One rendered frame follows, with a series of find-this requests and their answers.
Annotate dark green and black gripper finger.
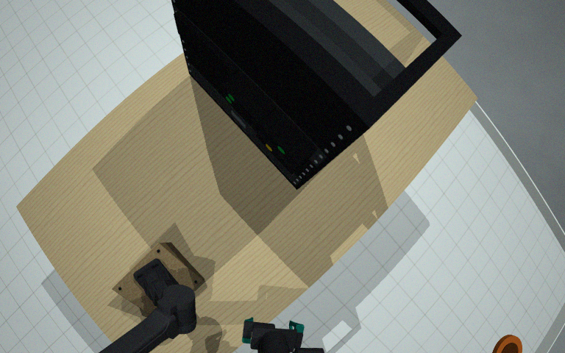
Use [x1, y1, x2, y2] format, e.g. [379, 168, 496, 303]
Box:
[242, 317, 253, 343]
[289, 321, 305, 333]

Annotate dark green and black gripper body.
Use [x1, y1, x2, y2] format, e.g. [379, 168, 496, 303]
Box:
[243, 321, 303, 352]

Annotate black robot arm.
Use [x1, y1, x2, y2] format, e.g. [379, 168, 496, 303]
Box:
[99, 258, 290, 353]

